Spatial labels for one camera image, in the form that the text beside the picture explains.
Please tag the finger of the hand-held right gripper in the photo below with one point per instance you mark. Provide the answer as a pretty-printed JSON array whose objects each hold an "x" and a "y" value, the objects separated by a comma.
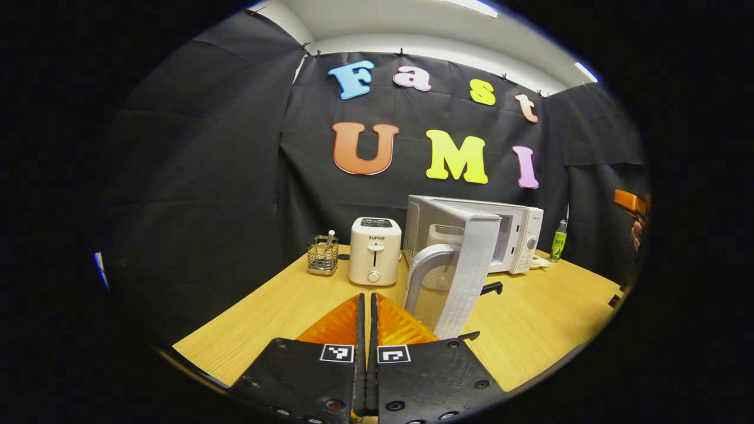
[{"x": 630, "y": 201}]

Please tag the white toaster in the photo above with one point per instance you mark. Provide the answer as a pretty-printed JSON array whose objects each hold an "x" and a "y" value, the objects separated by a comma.
[{"x": 375, "y": 259}]

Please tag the metal utensil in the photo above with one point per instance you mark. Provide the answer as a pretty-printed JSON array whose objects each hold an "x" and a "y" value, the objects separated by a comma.
[{"x": 330, "y": 237}]

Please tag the black backdrop cloth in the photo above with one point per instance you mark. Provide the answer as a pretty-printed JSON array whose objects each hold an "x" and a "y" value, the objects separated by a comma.
[{"x": 206, "y": 176}]

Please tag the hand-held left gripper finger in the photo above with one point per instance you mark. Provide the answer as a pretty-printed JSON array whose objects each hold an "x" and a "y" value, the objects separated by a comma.
[
  {"x": 360, "y": 365},
  {"x": 372, "y": 365}
]

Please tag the white microwave oven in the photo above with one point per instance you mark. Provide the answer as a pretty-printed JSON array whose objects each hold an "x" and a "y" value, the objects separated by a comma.
[{"x": 471, "y": 265}]

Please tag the long ceiling light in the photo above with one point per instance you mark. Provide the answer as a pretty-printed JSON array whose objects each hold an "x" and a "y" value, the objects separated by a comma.
[{"x": 471, "y": 6}]

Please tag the row of small cloth clips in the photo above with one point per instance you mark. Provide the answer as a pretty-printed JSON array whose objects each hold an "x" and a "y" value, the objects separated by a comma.
[{"x": 400, "y": 52}]

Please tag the small ceiling light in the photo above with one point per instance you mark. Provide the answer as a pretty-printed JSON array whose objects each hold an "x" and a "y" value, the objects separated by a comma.
[{"x": 586, "y": 72}]

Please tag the white divided bean tray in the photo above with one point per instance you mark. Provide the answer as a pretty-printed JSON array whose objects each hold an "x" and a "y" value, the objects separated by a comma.
[{"x": 539, "y": 263}]

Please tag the green label drink bottle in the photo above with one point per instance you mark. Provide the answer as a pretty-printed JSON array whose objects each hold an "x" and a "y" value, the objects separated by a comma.
[{"x": 558, "y": 244}]

